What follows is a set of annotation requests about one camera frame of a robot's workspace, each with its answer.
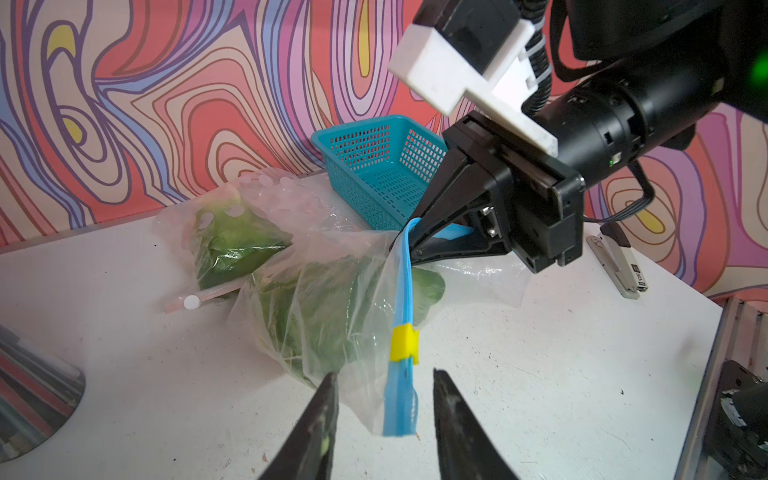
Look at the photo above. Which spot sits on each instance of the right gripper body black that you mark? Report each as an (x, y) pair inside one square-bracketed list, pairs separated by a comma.
[(541, 199)]

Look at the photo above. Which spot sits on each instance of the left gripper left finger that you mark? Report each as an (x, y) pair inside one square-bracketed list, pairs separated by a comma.
[(308, 451)]

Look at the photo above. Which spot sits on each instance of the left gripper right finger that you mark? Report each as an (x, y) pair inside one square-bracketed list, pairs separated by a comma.
[(464, 450)]

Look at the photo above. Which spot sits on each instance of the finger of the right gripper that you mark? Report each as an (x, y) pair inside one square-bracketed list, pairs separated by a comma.
[(463, 185), (457, 243)]

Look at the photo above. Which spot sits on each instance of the clear zip-top bag blue seal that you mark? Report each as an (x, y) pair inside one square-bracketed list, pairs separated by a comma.
[(379, 389)]

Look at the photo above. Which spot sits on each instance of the chinese cabbage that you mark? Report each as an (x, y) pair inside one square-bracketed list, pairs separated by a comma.
[(428, 289), (315, 313)]

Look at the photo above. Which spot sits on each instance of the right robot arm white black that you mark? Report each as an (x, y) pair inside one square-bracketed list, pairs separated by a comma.
[(565, 93)]

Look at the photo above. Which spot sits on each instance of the small green cabbage in bag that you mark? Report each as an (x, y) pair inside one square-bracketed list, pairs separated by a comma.
[(232, 241)]

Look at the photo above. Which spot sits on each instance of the small clear bag pink seal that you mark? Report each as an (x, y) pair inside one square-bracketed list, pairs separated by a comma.
[(274, 194)]

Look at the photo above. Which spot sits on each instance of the grey black stapler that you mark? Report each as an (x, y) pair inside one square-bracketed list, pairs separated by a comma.
[(615, 253)]

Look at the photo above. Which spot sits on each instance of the teal plastic basket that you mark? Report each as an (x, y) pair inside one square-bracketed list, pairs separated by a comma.
[(381, 167)]

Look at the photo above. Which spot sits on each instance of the clear cup of pens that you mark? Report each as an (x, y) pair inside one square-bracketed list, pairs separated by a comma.
[(39, 394)]

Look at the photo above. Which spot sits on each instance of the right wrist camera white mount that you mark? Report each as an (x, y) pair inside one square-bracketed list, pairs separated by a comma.
[(482, 51)]

